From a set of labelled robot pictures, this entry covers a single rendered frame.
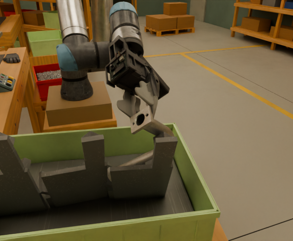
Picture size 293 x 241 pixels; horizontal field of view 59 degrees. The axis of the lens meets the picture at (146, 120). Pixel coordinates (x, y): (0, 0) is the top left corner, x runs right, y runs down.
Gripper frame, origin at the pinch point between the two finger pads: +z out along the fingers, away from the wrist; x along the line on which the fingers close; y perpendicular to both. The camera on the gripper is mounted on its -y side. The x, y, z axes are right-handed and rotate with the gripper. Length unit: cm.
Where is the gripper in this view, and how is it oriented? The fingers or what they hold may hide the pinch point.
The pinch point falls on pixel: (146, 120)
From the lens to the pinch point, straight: 54.2
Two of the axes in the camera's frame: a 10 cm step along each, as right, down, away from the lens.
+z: 1.5, 8.3, -5.3
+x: 7.3, -4.5, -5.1
